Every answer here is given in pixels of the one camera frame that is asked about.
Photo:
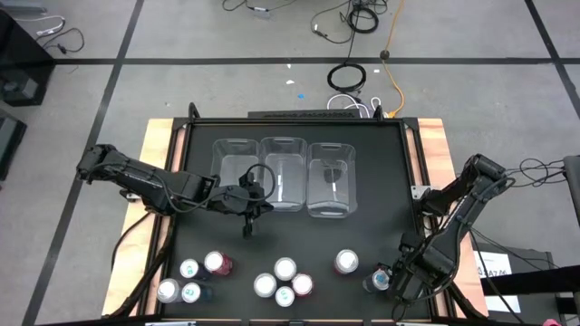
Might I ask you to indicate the black power strip bar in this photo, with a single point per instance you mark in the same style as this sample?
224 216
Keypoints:
299 114

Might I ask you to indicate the black round floor plug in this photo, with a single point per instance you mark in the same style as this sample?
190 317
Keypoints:
384 54

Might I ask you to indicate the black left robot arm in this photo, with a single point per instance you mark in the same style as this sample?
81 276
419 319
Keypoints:
136 179

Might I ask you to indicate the white paper sheet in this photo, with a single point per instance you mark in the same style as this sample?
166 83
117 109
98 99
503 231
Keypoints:
505 303
496 262

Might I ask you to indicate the red Coca-Cola can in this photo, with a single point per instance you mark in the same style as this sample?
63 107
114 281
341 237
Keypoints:
214 261
302 284

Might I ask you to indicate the pink object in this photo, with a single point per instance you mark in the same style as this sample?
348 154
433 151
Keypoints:
551 323

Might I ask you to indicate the black cabinet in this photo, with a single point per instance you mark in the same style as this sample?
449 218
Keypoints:
22 59

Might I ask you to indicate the grey upright post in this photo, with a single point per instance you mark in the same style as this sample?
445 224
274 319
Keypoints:
573 190

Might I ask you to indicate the dark grey floor box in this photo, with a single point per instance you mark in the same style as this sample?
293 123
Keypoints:
9 140

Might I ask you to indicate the black cart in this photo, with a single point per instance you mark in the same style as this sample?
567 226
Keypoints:
534 280

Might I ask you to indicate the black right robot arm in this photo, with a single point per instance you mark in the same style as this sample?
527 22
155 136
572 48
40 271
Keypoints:
485 169

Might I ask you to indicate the clear plastic bin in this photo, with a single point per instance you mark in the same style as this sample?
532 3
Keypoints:
292 176
231 158
326 199

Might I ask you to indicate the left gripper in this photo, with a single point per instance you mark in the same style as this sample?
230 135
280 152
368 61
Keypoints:
235 199

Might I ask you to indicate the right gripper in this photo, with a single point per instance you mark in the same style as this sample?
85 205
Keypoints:
421 271

